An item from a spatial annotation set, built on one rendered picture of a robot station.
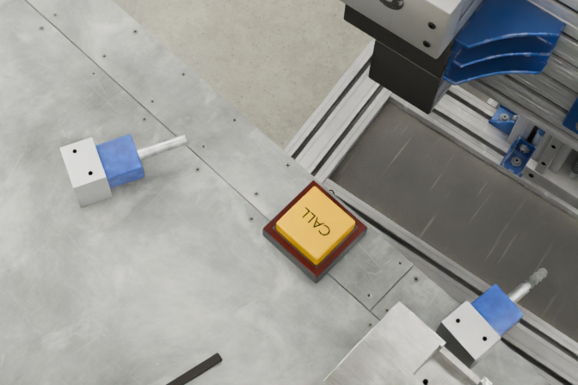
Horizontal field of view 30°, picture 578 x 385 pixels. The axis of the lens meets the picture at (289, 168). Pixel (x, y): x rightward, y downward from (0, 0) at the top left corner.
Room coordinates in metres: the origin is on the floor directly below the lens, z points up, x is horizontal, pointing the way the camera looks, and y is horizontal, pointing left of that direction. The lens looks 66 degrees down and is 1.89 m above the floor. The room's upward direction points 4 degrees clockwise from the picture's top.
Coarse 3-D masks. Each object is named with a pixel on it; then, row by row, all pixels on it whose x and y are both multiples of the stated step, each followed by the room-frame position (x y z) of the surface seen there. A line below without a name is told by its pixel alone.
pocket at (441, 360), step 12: (444, 348) 0.28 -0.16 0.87; (432, 360) 0.27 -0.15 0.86; (444, 360) 0.27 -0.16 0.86; (456, 360) 0.27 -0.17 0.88; (420, 372) 0.26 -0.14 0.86; (432, 372) 0.26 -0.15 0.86; (444, 372) 0.26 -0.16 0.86; (456, 372) 0.26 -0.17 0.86; (468, 372) 0.26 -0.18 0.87; (432, 384) 0.24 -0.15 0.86; (444, 384) 0.25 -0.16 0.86; (456, 384) 0.25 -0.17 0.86; (468, 384) 0.25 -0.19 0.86; (480, 384) 0.24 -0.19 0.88
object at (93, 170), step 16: (80, 144) 0.48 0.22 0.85; (112, 144) 0.49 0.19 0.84; (128, 144) 0.49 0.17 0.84; (160, 144) 0.49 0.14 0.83; (176, 144) 0.49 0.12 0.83; (64, 160) 0.46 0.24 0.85; (80, 160) 0.46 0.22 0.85; (96, 160) 0.46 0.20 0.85; (112, 160) 0.47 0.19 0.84; (128, 160) 0.47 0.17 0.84; (80, 176) 0.44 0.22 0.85; (96, 176) 0.44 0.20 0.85; (112, 176) 0.45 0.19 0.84; (128, 176) 0.45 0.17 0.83; (80, 192) 0.43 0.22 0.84; (96, 192) 0.44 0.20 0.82
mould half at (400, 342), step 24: (408, 312) 0.31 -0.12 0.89; (384, 336) 0.28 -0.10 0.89; (408, 336) 0.28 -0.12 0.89; (432, 336) 0.28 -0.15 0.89; (360, 360) 0.26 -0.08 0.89; (384, 360) 0.26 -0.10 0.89; (408, 360) 0.26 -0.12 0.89; (336, 384) 0.23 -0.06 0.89; (360, 384) 0.23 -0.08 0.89; (384, 384) 0.23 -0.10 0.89; (408, 384) 0.24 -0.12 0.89
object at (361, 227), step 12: (312, 180) 0.47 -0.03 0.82; (300, 192) 0.45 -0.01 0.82; (324, 192) 0.45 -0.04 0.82; (288, 204) 0.44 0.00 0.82; (336, 204) 0.44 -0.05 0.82; (276, 216) 0.42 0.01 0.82; (264, 228) 0.41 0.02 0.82; (360, 228) 0.42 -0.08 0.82; (276, 240) 0.40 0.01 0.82; (348, 240) 0.40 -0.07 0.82; (336, 252) 0.39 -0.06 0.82; (324, 264) 0.37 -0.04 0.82
